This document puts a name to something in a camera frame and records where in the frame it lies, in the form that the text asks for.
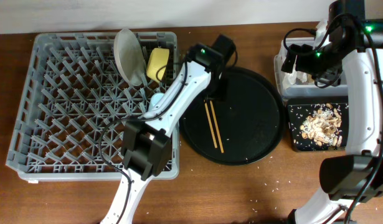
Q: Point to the grey round plate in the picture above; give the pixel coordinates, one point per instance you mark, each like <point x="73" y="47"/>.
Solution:
<point x="129" y="57"/>

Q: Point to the white paper napkin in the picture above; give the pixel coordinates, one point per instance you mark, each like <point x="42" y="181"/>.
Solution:
<point x="293" y="78"/>

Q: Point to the wooden chopstick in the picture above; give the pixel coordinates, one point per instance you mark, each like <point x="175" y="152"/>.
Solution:
<point x="210" y="124"/>
<point x="216" y="127"/>

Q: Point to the yellow bowl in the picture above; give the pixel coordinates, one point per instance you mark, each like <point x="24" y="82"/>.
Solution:
<point x="157" y="63"/>

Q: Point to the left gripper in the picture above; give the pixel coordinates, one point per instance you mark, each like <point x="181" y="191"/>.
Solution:
<point x="223" y="93"/>

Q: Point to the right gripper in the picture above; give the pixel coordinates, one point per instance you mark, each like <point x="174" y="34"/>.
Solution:
<point x="303" y="52"/>

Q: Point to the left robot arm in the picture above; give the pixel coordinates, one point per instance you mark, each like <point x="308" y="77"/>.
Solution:
<point x="146" y="144"/>

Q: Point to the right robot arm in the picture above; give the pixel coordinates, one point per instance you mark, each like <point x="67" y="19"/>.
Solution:
<point x="351" y="46"/>

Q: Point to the grey plastic dishwasher rack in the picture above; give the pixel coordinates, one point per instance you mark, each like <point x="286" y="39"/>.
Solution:
<point x="72" y="92"/>

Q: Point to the round black serving tray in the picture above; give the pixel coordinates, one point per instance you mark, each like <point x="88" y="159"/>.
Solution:
<point x="251" y="120"/>

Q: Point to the peanut shell food scraps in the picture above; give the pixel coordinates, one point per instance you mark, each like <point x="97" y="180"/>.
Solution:
<point x="323" y="126"/>

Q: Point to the brown gold snack wrapper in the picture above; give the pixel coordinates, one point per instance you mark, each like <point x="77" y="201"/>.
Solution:
<point x="310" y="79"/>

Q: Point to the clear plastic waste bin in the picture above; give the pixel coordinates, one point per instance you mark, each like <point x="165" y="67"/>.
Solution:
<point x="309" y="90"/>

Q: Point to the light blue plastic cup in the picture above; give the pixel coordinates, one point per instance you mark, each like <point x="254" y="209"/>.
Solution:
<point x="154" y="100"/>

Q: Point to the black rectangular food tray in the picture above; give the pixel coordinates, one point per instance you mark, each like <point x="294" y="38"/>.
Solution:
<point x="299" y="108"/>

